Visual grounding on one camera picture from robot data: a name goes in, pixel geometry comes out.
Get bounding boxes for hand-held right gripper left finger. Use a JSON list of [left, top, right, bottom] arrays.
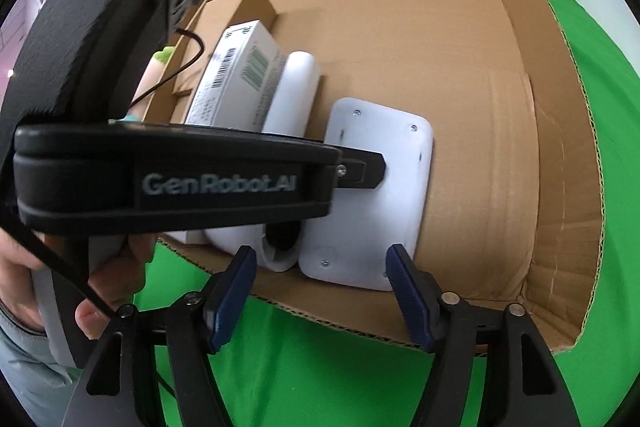
[[60, 245, 258, 427]]

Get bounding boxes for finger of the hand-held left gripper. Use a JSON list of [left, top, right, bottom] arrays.
[[334, 146, 387, 188]]

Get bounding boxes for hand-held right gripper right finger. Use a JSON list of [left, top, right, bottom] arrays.
[[385, 243, 583, 427]]

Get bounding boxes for white plastic device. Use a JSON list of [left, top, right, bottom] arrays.
[[298, 97, 434, 293]]

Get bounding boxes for white cylinder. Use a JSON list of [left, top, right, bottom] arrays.
[[205, 51, 321, 274]]

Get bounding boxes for large brown cardboard box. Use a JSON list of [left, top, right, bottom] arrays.
[[131, 0, 607, 355]]

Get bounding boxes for white and green printed box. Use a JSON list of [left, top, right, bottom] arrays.
[[165, 19, 288, 247]]

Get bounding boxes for small brown cardboard box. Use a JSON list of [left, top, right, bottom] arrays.
[[172, 0, 279, 124]]

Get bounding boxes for person's left hand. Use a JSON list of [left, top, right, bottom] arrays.
[[0, 227, 157, 342]]

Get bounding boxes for pink and teal plush toy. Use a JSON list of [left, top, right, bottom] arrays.
[[107, 46, 176, 124]]

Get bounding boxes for person's grey trousers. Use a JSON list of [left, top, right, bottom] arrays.
[[0, 302, 83, 413]]

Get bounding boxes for green table cloth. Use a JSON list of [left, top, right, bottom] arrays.
[[132, 0, 640, 427]]

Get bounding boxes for thin black cable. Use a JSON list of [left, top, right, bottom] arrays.
[[131, 28, 206, 105]]

